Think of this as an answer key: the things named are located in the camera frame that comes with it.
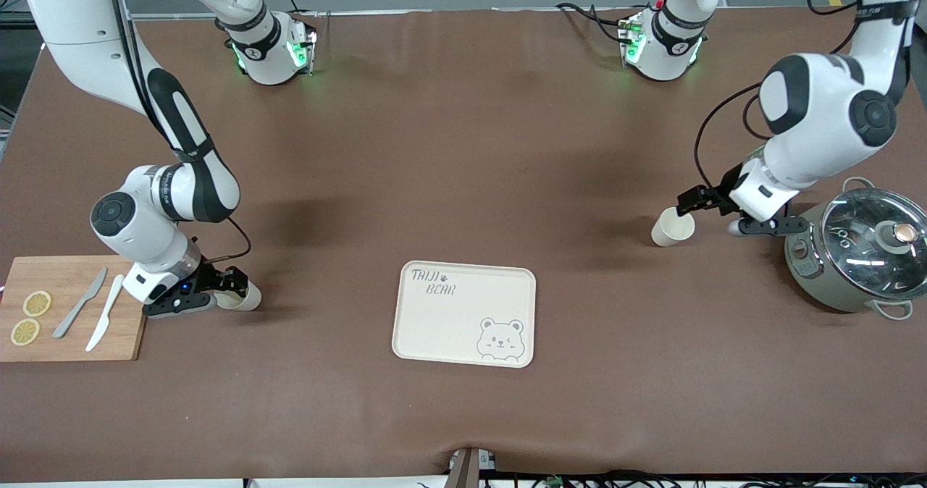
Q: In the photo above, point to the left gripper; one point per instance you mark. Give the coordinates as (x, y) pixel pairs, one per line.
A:
(718, 192)

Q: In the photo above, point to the glass cooker lid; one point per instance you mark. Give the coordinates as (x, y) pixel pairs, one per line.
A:
(862, 249)

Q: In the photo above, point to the cream bear print tray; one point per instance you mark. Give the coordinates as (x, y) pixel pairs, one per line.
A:
(463, 314)

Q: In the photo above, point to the lemon slice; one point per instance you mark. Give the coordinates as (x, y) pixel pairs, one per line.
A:
(25, 332)
(37, 303)

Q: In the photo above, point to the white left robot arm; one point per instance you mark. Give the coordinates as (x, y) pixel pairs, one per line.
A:
(818, 111)

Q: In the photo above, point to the white plastic knife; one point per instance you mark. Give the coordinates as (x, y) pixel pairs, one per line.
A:
(106, 311)

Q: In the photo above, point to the metal table edge bracket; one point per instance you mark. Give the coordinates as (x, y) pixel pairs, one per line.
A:
(467, 470)

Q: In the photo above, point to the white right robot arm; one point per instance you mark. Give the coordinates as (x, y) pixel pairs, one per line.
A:
(80, 24)

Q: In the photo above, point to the wooden cutting board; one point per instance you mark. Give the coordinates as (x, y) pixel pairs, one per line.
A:
(72, 347)

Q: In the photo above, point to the grey plastic knife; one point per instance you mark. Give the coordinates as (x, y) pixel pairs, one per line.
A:
(81, 303)

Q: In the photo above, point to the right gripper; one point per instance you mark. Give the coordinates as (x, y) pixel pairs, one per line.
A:
(208, 275)

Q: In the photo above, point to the grey-green rice cooker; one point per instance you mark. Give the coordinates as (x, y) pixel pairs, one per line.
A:
(811, 278)

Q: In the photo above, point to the brown table mat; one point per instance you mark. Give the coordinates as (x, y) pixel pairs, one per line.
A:
(463, 148)

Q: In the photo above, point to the white IKEA cup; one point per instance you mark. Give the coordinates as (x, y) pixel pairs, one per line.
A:
(670, 231)
(246, 300)

